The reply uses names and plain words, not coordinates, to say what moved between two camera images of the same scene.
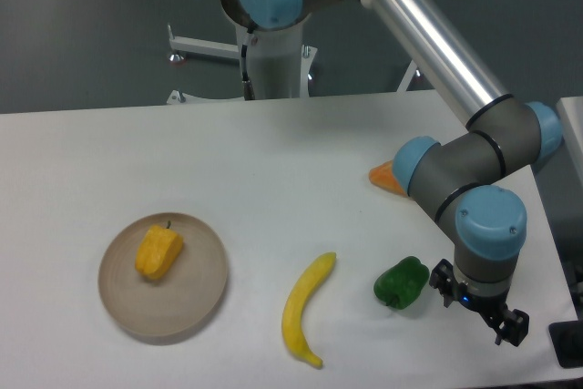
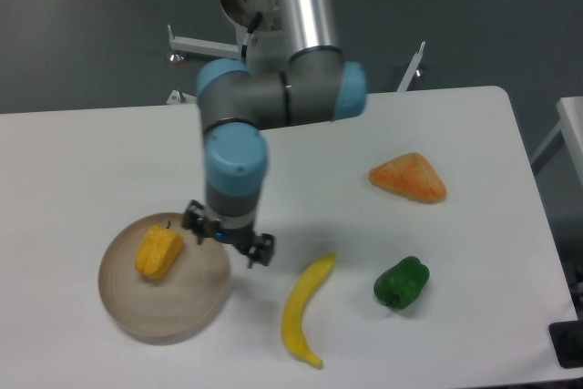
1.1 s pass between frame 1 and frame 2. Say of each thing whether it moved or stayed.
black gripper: moved
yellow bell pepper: stayed
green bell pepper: stayed
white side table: stayed
